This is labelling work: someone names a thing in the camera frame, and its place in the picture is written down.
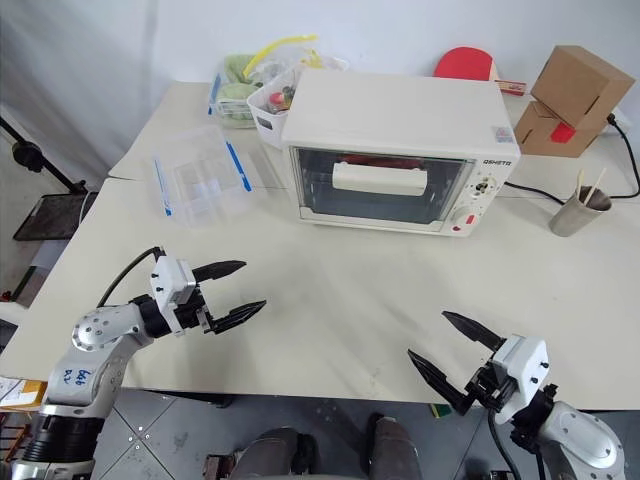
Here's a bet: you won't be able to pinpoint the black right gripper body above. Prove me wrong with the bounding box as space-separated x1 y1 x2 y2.
465 361 517 413

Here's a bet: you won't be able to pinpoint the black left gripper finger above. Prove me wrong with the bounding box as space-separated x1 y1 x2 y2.
211 299 268 335
192 259 248 283

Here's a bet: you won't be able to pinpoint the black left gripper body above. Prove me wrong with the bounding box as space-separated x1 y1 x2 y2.
173 284 221 336

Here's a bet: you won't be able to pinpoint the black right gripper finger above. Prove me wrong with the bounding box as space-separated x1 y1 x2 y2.
441 310 506 353
406 348 474 417

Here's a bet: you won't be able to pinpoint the white toaster oven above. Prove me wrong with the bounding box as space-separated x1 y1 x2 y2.
281 67 523 239

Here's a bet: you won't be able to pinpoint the clear compartment box blue latches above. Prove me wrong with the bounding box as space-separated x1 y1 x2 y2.
151 124 254 231

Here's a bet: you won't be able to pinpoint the white plastic basket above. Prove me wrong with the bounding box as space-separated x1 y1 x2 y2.
246 67 302 149

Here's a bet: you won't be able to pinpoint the metal cup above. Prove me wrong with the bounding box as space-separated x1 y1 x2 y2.
548 186 614 238

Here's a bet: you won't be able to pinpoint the black flat tray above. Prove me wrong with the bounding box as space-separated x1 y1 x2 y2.
11 191 100 245

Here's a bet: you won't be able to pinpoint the clear box with green items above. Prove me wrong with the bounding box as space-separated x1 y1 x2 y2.
206 52 262 130

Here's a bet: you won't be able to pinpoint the yellow envelope with papers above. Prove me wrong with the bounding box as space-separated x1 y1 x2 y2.
0 376 50 412

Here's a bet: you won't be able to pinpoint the cardboard box with red patch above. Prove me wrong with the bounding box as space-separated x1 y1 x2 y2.
513 99 602 159

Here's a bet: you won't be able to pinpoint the black stand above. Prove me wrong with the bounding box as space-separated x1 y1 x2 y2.
0 116 89 195

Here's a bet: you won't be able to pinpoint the clear bag with yellow zip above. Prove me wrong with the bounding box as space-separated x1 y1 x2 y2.
238 33 351 87

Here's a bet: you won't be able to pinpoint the plain brown cardboard box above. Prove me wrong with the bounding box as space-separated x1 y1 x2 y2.
530 44 637 133

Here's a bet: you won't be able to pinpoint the red table tennis paddle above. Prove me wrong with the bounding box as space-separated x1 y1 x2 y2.
433 45 529 97

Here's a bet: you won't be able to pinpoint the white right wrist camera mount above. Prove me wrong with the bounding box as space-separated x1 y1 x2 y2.
487 335 551 419

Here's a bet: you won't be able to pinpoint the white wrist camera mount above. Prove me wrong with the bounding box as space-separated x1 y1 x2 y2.
149 254 197 335
487 335 551 419

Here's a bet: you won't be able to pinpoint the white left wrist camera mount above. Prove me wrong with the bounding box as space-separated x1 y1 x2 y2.
149 254 197 335

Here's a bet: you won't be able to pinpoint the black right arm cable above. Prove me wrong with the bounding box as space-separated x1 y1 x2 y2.
487 408 519 480

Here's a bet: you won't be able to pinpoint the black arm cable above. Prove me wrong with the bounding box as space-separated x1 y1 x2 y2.
96 246 164 308
487 408 519 480

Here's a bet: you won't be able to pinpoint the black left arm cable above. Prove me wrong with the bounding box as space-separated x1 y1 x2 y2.
96 246 164 308

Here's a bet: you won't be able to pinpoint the glass oven door with handle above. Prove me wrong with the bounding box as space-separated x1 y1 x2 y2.
289 144 479 234

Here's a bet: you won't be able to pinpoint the black power cable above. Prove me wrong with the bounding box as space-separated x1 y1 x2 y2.
501 112 640 207

